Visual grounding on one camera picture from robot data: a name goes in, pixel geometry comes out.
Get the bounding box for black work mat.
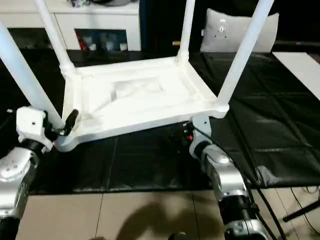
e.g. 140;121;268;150
0;47;320;195

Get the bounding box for white flat board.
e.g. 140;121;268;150
272;51;320;97

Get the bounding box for black metal table frame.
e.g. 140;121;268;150
282;199;320;223

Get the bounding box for white glass-door cabinet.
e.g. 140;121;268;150
0;0;142;52

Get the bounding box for light grey pillow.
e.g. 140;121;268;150
199;7;280;54

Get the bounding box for tangled floor cables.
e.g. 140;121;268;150
285;184;320;221

